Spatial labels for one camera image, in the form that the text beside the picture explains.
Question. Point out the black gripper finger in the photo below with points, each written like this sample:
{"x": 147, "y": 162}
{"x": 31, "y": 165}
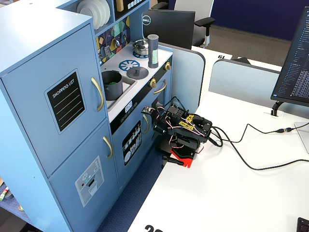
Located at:
{"x": 159, "y": 129}
{"x": 157, "y": 120}

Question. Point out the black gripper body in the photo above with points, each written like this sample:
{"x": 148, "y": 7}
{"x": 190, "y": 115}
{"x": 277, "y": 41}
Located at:
{"x": 160, "y": 127}

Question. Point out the grey toy cup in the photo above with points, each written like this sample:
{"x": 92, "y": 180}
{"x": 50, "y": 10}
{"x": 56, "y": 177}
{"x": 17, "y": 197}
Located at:
{"x": 153, "y": 53}

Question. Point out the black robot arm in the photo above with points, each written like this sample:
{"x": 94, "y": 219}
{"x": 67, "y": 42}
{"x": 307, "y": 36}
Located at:
{"x": 188, "y": 135}

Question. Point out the blue oven door window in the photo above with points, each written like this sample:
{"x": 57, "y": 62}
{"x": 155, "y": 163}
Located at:
{"x": 169, "y": 101}

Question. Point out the black table clamp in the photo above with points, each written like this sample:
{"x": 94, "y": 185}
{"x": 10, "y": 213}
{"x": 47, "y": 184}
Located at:
{"x": 171, "y": 160}

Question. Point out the gold stove knob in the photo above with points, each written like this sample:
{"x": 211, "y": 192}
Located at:
{"x": 167, "y": 66}
{"x": 152, "y": 82}

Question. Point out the gray toy sink basin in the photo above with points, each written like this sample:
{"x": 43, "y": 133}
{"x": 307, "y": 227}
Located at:
{"x": 128, "y": 83}

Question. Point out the gray desk divider panel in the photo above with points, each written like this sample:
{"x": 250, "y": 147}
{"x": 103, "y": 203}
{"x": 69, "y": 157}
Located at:
{"x": 241, "y": 82}
{"x": 186, "y": 72}

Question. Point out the gray pot lid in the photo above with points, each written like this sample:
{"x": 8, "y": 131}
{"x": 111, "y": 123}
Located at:
{"x": 137, "y": 73}

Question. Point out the gray plastic pot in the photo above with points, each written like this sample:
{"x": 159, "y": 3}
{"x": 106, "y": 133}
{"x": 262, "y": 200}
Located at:
{"x": 113, "y": 91}

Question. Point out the blue door dishwasher print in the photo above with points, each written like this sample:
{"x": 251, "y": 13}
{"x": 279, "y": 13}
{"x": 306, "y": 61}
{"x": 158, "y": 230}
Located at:
{"x": 118, "y": 164}

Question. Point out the steel pot with lid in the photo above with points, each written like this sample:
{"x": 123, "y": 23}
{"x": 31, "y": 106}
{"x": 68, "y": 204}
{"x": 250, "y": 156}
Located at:
{"x": 140, "y": 48}

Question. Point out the steel slotted spatula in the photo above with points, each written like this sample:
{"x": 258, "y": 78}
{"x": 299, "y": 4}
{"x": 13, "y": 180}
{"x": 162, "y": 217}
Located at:
{"x": 107, "y": 50}

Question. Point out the steel ladle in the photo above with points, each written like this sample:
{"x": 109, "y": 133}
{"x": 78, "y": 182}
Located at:
{"x": 117, "y": 43}

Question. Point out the black Dell monitor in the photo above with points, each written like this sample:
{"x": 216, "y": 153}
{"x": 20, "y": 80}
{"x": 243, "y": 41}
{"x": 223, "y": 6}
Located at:
{"x": 169, "y": 29}

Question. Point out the steel serving spoon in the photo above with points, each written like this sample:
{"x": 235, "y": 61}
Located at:
{"x": 124, "y": 36}

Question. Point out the blue door ice dispenser print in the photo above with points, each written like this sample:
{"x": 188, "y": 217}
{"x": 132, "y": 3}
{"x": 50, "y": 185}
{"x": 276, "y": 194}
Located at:
{"x": 67, "y": 169}

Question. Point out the black microwave door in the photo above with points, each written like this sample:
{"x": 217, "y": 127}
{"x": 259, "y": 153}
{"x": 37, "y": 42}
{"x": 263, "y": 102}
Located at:
{"x": 136, "y": 10}

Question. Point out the white black office chair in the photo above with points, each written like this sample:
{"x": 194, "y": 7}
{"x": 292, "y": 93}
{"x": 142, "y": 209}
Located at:
{"x": 190, "y": 7}

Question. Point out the white toy plate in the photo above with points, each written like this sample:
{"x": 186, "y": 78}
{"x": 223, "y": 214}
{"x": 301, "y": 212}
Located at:
{"x": 108, "y": 9}
{"x": 102, "y": 12}
{"x": 88, "y": 13}

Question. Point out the blue door shopping list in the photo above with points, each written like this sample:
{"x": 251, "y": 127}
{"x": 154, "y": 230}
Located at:
{"x": 29, "y": 108}

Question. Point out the silver monitor stand base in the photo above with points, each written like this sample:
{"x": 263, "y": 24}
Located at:
{"x": 303, "y": 135}

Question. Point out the blue wooden toy kitchen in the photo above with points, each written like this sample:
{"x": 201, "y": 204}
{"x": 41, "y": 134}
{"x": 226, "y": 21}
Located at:
{"x": 36, "y": 48}

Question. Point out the monitor showing code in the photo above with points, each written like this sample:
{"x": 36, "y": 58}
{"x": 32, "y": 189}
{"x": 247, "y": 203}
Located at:
{"x": 294, "y": 60}

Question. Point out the black keyboard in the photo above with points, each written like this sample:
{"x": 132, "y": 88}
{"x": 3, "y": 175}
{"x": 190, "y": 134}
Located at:
{"x": 303, "y": 226}

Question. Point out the bare wrist camera board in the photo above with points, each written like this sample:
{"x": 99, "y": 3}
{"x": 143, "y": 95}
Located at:
{"x": 148, "y": 110}

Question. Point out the robot arm base mount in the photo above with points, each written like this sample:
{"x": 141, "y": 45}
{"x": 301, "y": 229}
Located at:
{"x": 183, "y": 154}

